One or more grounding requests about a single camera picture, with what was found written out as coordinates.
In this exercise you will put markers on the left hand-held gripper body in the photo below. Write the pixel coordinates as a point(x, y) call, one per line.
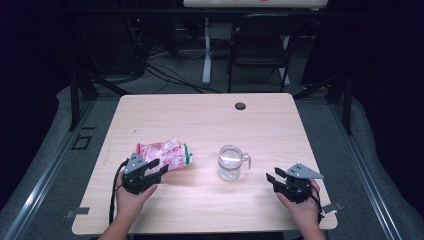
point(136, 180)

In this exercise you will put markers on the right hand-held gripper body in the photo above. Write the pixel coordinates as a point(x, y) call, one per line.
point(300, 185)

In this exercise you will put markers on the pink snack bag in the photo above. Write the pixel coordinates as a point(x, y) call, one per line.
point(170, 153)

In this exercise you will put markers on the clear glass jar with lid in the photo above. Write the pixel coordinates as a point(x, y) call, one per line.
point(229, 163)

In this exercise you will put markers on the person's left hand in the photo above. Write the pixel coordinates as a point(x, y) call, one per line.
point(128, 204)

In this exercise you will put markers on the person's right hand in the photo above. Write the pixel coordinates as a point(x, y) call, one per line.
point(306, 213)

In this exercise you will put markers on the grey tape piece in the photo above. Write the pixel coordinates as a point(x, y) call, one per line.
point(333, 207)
point(78, 212)

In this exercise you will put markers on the dark round table grommet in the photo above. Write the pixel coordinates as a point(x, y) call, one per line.
point(240, 106)

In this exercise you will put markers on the black metal stand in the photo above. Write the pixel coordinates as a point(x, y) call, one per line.
point(74, 100)
point(347, 103)

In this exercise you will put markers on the white desk leg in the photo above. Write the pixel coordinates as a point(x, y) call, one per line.
point(207, 56)
point(286, 73)

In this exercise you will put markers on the dark equipment with red light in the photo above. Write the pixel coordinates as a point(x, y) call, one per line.
point(113, 43)

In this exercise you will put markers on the black folding chair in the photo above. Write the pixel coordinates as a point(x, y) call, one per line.
point(260, 43)

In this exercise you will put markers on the white background desk top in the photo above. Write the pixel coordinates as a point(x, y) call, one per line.
point(253, 3)

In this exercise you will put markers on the aluminium floor rail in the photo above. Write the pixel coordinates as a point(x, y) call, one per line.
point(43, 186)
point(366, 173)

